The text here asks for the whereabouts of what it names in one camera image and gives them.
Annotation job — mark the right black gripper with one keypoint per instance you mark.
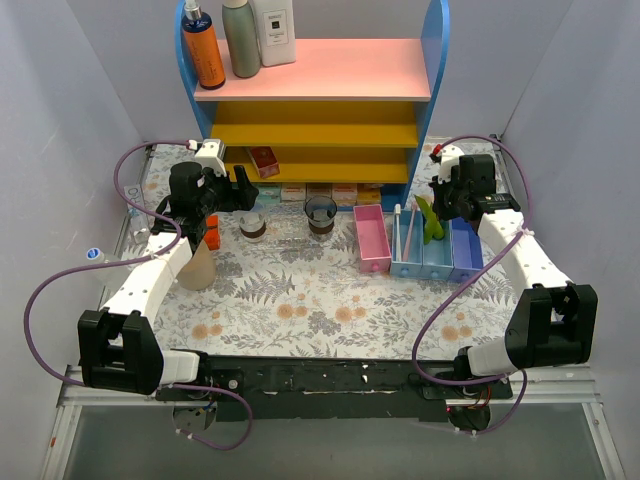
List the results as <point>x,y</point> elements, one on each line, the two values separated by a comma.
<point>441,195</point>

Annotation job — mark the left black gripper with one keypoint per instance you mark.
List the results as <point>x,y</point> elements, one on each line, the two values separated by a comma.
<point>238,188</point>

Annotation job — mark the clear cup brown base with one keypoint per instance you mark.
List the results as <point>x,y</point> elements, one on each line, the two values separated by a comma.
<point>252,225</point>

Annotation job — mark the green toothpaste tube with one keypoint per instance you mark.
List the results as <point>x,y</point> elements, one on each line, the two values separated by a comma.
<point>432,229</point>

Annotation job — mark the clear textured glass tray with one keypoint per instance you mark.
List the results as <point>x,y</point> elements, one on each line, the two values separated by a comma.
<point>288,238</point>

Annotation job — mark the dark blue cup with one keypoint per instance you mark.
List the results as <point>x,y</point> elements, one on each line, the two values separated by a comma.
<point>320,212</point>

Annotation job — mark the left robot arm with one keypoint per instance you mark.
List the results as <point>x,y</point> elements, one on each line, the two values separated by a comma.
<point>118,349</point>

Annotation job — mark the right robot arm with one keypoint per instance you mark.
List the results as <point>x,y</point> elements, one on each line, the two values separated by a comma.
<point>554,320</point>

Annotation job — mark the red small box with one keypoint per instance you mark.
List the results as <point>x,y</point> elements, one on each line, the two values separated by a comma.
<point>264,161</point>

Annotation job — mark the purple blue drawer box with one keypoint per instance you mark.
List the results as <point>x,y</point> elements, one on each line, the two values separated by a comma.
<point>466,251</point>

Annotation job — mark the orange razor package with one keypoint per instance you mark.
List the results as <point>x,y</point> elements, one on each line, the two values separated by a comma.
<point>212,235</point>

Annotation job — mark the light blue drawer box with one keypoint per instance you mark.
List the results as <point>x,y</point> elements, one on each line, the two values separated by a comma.
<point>411,268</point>

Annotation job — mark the yellow soap box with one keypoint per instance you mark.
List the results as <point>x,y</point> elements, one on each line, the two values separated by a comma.
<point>369,194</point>

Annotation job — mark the pink drawer box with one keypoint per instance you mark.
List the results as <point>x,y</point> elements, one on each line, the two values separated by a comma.
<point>373,243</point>

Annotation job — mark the orange red soap box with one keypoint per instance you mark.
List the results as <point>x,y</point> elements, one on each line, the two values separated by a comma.
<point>344,194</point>

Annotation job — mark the blue wooden shelf unit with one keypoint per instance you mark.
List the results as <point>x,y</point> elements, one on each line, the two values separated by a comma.
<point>347,111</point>

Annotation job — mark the white labelled bottle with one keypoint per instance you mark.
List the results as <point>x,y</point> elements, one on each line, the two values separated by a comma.
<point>274,20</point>

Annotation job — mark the grey green bottle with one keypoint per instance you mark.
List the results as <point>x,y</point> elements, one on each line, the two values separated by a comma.
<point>240,32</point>

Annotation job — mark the orange spray bottle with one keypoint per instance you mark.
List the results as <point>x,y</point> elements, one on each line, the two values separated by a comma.
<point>201,41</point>

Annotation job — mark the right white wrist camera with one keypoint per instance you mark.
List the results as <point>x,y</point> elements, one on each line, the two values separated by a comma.
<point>446,157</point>

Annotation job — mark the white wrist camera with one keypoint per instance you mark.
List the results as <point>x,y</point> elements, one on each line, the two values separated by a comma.
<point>210,153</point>
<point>446,157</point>

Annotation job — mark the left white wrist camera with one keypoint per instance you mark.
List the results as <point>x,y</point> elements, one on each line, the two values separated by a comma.
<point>210,153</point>

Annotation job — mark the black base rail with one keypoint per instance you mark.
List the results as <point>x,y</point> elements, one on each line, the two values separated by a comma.
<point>283,388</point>

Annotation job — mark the aluminium frame rail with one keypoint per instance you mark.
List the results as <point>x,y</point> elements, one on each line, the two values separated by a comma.
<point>553,428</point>

